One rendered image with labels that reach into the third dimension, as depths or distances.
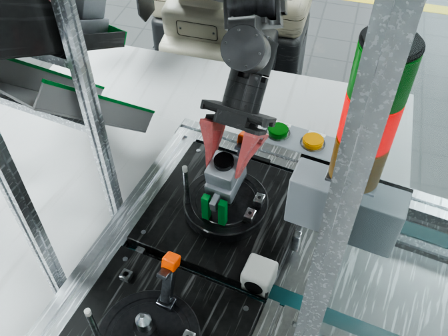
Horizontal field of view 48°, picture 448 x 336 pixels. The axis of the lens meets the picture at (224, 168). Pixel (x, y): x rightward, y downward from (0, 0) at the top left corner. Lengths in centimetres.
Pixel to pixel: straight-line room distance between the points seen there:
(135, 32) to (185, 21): 163
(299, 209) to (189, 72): 80
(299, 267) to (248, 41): 39
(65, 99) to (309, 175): 39
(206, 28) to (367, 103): 110
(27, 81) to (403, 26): 65
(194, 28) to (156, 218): 77
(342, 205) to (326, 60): 241
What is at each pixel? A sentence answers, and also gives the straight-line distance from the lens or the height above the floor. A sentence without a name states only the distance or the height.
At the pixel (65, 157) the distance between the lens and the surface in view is 112.
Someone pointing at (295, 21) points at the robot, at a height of 76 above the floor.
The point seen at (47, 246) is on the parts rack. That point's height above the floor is 102.
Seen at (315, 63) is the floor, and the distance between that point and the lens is 283.
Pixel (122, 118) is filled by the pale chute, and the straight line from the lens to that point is 87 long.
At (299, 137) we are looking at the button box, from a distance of 98.
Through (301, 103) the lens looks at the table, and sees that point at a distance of 121.
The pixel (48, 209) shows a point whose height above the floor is 86.
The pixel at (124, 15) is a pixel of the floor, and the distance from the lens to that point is 327.
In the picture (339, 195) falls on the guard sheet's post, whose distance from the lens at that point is 47.
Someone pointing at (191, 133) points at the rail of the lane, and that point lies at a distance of 97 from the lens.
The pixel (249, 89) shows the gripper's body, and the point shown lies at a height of 119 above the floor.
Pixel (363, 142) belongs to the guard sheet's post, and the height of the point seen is 134.
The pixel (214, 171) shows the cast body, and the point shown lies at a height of 108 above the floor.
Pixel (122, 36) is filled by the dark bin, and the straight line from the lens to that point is 80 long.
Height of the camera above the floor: 163
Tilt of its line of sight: 48 degrees down
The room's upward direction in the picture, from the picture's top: straight up
